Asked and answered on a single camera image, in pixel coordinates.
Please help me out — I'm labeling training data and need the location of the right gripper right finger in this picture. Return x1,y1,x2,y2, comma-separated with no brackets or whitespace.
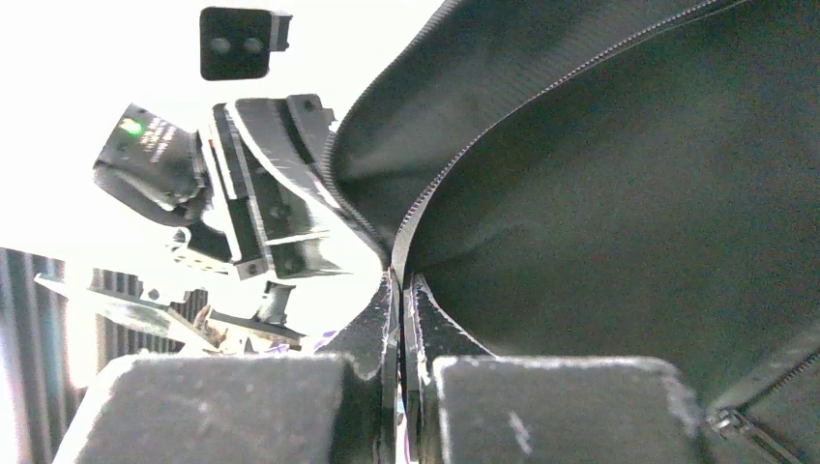
403,275,705,463

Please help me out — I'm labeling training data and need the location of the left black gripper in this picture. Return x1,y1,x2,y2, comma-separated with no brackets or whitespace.
172,96,387,282

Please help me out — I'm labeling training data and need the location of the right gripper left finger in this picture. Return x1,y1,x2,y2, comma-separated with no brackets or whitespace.
55,276,397,463

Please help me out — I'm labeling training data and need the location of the black zip jacket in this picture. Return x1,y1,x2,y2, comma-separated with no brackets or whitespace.
322,1,819,463

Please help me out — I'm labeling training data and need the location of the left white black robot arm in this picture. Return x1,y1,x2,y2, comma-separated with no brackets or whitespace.
93,94,381,282

